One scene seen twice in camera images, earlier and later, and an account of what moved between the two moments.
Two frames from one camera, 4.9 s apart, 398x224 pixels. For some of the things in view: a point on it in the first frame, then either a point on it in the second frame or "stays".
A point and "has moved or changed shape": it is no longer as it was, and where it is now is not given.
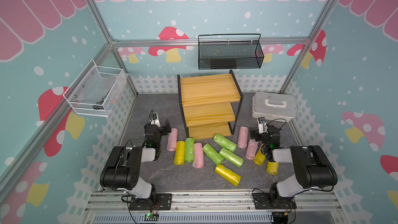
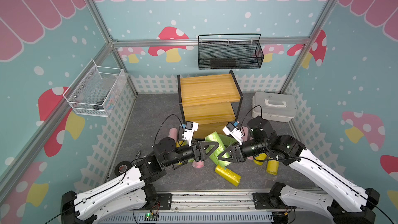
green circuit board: (151, 217) stays
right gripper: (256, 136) to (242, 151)
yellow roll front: (228, 175) stays
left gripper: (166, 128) to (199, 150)
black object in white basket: (98, 107) stays
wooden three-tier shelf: (210, 104) stays
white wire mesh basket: (97, 90) stays
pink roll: (172, 138) stays
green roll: (231, 157) has moved or changed shape
